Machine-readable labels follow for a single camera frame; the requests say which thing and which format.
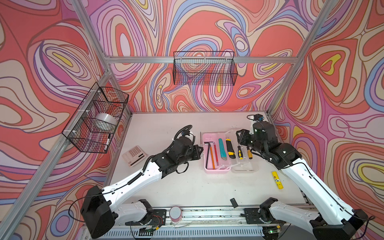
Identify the orange handled hex key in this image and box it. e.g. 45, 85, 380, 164
210, 144, 216, 170

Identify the orange handled screwdriver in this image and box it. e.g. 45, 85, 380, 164
247, 147, 253, 160

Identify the yellow black utility knife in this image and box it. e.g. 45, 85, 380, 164
226, 139, 236, 159

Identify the pink plastic tool box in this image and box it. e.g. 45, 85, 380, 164
201, 129, 258, 174

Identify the teal utility knife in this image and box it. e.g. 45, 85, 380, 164
219, 138, 227, 161

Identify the yellow black screwdriver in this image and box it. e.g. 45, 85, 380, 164
238, 146, 244, 160

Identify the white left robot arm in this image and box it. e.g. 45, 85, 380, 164
80, 125, 204, 239

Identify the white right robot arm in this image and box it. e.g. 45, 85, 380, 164
236, 114, 375, 240

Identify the yellow glue stick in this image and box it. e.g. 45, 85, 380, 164
272, 171, 284, 190

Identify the pink white calculator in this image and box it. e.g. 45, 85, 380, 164
122, 146, 148, 168

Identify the small black clip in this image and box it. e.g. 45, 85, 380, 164
230, 198, 239, 209

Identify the black marker in basket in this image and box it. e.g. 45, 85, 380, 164
104, 134, 111, 152

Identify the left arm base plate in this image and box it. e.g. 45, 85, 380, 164
125, 209, 167, 228

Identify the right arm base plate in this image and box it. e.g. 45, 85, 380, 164
240, 208, 286, 226

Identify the black wire basket back wall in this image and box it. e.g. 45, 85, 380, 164
173, 50, 238, 86

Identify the black wire basket wall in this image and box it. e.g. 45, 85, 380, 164
173, 50, 238, 86
62, 83, 129, 154

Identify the grey duct tape roll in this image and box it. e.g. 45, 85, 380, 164
94, 113, 117, 133

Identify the black wire basket left wall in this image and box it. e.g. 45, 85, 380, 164
62, 83, 129, 154

